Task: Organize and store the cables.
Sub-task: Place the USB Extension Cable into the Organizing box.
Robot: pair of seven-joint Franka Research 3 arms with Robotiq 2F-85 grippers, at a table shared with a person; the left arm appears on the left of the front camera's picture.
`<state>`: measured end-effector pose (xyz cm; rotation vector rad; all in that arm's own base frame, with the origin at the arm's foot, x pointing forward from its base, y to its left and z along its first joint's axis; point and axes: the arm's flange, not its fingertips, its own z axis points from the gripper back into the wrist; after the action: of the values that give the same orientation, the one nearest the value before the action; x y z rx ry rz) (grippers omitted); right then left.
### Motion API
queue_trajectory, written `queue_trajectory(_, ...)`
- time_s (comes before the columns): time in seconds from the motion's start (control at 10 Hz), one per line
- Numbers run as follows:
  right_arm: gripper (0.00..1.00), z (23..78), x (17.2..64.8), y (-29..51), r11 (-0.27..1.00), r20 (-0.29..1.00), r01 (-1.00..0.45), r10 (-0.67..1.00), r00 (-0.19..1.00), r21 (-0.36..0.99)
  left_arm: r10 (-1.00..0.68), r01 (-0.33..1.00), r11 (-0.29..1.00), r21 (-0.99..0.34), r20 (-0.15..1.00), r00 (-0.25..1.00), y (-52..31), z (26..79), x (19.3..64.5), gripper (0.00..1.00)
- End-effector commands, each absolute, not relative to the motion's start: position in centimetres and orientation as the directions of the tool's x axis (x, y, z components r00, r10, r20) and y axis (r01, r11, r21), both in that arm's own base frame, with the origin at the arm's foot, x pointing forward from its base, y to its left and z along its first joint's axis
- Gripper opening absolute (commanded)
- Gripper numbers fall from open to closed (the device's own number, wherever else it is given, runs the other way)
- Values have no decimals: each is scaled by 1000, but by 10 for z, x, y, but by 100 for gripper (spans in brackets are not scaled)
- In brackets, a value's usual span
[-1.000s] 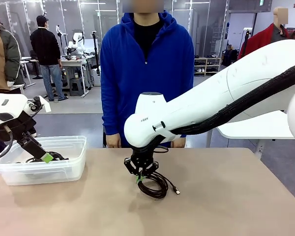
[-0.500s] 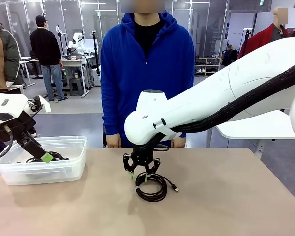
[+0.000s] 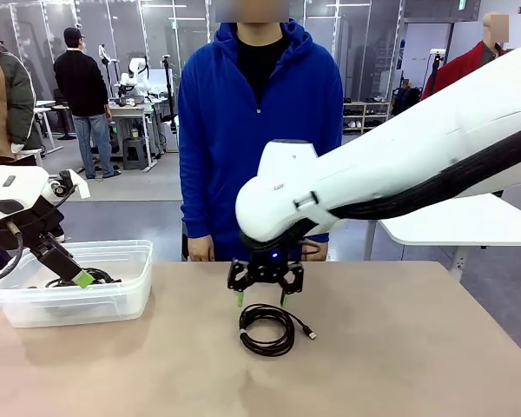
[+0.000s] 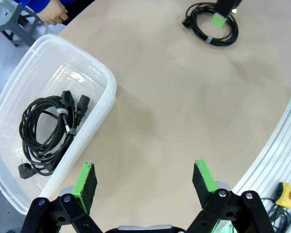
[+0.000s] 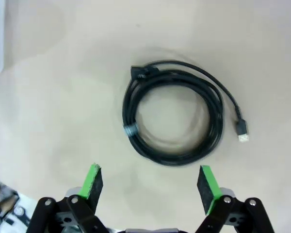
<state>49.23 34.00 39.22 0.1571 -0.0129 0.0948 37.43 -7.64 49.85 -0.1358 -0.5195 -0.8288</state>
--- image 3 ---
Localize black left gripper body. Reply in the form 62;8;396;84
6;199;66;261

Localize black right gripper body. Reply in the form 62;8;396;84
247;248;295;284

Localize thin black cable coil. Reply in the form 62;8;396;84
76;267;123;287

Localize black USB cable coil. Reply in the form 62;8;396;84
237;302;318;358

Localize blue-sleeved right forearm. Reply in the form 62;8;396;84
178;164;216;239

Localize person's left hand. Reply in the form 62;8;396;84
301;240;330;262

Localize person's right hand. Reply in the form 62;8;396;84
187;234;217;262

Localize clear plastic storage bin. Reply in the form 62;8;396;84
0;239;155;329

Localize grey plastic stool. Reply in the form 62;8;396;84
122;137;149;170

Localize person in green jacket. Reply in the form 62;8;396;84
0;16;43;162

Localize man in black sweater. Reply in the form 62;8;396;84
53;26;122;180

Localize grey workbench desk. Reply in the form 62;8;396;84
106;102;160;173

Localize person in blue hoodie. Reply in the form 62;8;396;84
177;17;345;262

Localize white table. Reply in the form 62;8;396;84
364;190;521;283

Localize wooden shoe shelf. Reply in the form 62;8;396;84
342;101;392;131

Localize small white background robot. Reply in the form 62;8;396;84
119;56;151;99

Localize black bags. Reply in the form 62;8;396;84
392;85;420;116

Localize black tripod with white head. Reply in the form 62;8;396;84
427;47;445;95

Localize mannequin with red cloth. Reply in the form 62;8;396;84
420;41;505;101

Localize mannequin in grey shirt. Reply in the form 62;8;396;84
481;12;511;57

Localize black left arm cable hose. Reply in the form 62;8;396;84
0;221;25;286

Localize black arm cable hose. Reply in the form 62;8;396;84
329;128;521;222
0;221;25;286

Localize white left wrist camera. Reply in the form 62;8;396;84
46;169;91;201

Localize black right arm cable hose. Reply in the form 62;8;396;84
329;128;521;222

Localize black camera tripod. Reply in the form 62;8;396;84
162;54;178;131

